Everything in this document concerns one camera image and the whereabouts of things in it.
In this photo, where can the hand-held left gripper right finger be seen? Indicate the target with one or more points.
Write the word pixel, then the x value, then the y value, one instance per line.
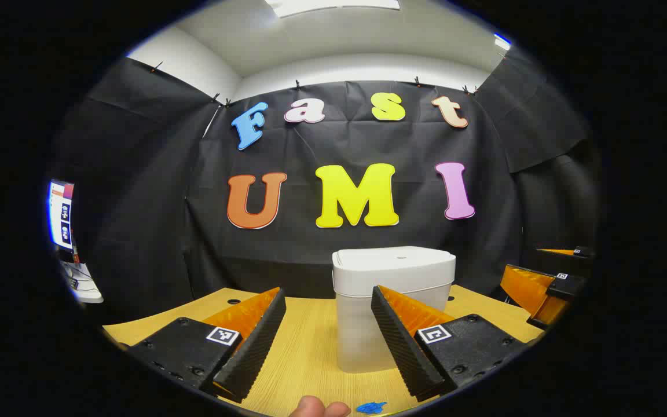
pixel 400 341

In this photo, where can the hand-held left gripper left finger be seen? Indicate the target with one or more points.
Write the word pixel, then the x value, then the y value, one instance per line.
pixel 258 341

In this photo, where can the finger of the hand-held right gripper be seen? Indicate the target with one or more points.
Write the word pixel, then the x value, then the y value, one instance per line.
pixel 582 252
pixel 568 286

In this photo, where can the white desktop garbage bin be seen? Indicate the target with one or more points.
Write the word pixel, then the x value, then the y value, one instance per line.
pixel 394 272

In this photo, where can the blue paper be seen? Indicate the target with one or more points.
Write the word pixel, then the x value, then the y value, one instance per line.
pixel 371 408

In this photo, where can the wooden desktop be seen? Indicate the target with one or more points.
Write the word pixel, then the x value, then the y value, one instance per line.
pixel 316 347

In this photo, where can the white side table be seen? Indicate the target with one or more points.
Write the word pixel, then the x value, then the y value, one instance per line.
pixel 87 292

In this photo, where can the black backdrop cloth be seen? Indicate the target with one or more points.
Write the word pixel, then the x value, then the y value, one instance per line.
pixel 154 191

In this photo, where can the small ceiling light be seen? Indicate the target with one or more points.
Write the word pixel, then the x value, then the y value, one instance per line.
pixel 502 41

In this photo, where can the computer monitor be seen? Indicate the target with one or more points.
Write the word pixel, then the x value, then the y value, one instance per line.
pixel 61 214

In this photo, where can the large ceiling light panel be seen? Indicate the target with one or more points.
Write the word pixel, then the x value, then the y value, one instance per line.
pixel 333 6

